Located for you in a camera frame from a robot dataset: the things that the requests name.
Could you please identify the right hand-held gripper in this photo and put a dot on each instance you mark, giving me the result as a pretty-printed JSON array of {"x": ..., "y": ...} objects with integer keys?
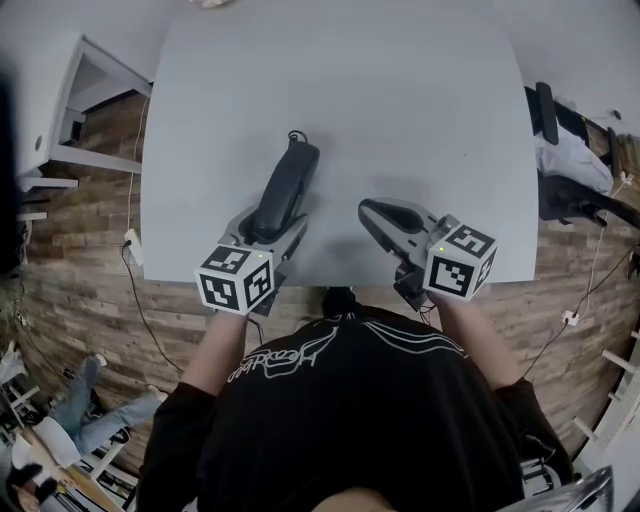
[{"x": 455, "y": 270}]

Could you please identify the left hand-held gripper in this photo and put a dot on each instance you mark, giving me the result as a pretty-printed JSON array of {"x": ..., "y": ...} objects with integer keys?
[{"x": 235, "y": 285}]

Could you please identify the person's left forearm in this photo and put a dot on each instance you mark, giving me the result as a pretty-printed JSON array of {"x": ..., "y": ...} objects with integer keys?
[{"x": 215, "y": 355}]

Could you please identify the person's right forearm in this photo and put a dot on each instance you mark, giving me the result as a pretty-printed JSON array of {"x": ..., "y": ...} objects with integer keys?
[{"x": 480, "y": 345}]

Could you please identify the grey table top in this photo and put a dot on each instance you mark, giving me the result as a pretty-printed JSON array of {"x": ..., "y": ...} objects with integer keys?
[{"x": 350, "y": 90}]

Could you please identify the black office chair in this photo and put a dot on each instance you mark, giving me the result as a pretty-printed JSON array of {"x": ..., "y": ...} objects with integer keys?
[{"x": 547, "y": 115}]

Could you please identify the white power strip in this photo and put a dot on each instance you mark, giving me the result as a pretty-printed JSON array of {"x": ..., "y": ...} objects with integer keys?
[{"x": 132, "y": 245}]

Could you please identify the light grey cloth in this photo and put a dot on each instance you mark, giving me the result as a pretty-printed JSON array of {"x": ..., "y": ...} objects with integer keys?
[{"x": 570, "y": 160}]

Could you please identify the small white adapter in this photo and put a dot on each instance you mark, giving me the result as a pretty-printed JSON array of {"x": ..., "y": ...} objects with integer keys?
[{"x": 570, "y": 317}]

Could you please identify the person's black shirt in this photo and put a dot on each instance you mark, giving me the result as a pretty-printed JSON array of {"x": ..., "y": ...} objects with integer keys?
[{"x": 350, "y": 425}]

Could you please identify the white side table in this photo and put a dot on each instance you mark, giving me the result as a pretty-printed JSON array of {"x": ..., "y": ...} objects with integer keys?
[{"x": 50, "y": 110}]

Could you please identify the black panel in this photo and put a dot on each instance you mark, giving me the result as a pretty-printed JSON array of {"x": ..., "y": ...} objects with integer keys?
[{"x": 7, "y": 175}]

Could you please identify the white slatted rack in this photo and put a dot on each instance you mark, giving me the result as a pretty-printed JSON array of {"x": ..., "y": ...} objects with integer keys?
[{"x": 620, "y": 430}]

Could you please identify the shiny metal frame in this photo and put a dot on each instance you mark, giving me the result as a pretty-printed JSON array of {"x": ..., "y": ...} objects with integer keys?
[{"x": 590, "y": 485}]

